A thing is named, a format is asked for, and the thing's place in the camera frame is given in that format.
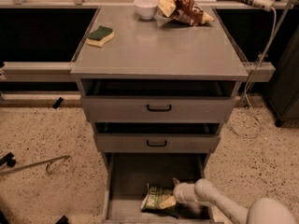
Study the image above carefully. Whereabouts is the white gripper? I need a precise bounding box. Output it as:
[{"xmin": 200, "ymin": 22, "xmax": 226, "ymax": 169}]
[{"xmin": 159, "ymin": 177, "xmax": 197, "ymax": 209}]

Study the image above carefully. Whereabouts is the green jalapeno chip bag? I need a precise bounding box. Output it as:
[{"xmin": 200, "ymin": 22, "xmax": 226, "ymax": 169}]
[{"xmin": 140, "ymin": 184, "xmax": 178, "ymax": 218}]

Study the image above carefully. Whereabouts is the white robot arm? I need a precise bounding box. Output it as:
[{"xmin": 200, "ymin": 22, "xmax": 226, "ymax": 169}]
[{"xmin": 159, "ymin": 178, "xmax": 297, "ymax": 224}]

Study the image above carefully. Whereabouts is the bottom grey open drawer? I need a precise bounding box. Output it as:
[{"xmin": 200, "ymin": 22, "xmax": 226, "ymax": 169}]
[{"xmin": 103, "ymin": 153, "xmax": 215, "ymax": 224}]

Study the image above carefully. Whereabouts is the middle grey drawer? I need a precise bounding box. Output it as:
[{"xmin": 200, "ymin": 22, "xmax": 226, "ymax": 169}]
[{"xmin": 94, "ymin": 123, "xmax": 221, "ymax": 153}]

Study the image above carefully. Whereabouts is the grey metal drawer cabinet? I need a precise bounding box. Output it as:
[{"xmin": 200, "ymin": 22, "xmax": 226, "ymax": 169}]
[{"xmin": 70, "ymin": 4, "xmax": 249, "ymax": 224}]

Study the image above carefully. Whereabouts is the top grey drawer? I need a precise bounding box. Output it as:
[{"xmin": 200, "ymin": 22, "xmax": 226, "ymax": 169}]
[{"xmin": 80, "ymin": 78, "xmax": 237, "ymax": 123}]

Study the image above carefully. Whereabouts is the brown yellow chip bag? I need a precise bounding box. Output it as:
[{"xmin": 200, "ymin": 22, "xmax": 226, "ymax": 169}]
[{"xmin": 157, "ymin": 0, "xmax": 214, "ymax": 26}]

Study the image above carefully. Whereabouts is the metal rod on floor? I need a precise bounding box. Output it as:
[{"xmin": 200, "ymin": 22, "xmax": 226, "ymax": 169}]
[{"xmin": 0, "ymin": 155, "xmax": 70, "ymax": 176}]

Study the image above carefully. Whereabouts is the dark cabinet at right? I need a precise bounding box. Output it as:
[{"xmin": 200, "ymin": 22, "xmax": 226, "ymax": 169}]
[{"xmin": 267, "ymin": 26, "xmax": 299, "ymax": 127}]

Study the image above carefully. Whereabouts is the black clip on floor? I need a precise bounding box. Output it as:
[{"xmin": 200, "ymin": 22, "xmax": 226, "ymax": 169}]
[{"xmin": 52, "ymin": 97, "xmax": 64, "ymax": 109}]

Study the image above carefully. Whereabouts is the black caster foot left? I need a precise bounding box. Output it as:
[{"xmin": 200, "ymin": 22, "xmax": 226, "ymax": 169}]
[{"xmin": 0, "ymin": 152, "xmax": 16, "ymax": 167}]

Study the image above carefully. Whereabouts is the green yellow sponge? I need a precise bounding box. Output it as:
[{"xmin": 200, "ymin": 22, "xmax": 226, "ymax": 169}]
[{"xmin": 86, "ymin": 26, "xmax": 114, "ymax": 48}]

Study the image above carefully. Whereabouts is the white ceramic bowl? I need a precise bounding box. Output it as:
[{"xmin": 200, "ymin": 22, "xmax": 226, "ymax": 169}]
[{"xmin": 134, "ymin": 0, "xmax": 158, "ymax": 20}]

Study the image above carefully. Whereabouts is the black middle drawer handle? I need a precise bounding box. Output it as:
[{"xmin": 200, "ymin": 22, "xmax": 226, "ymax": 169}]
[{"xmin": 146, "ymin": 140, "xmax": 167, "ymax": 147}]

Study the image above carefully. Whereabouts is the black drawer handle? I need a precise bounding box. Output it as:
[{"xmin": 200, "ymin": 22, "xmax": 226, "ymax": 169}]
[
  {"xmin": 146, "ymin": 140, "xmax": 167, "ymax": 147},
  {"xmin": 147, "ymin": 105, "xmax": 172, "ymax": 112}
]

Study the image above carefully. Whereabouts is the black top drawer handle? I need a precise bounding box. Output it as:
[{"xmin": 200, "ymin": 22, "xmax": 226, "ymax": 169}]
[{"xmin": 147, "ymin": 105, "xmax": 172, "ymax": 112}]

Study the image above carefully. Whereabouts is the grey horizontal frame rail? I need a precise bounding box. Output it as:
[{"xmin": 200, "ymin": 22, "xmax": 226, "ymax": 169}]
[{"xmin": 0, "ymin": 62, "xmax": 276, "ymax": 82}]

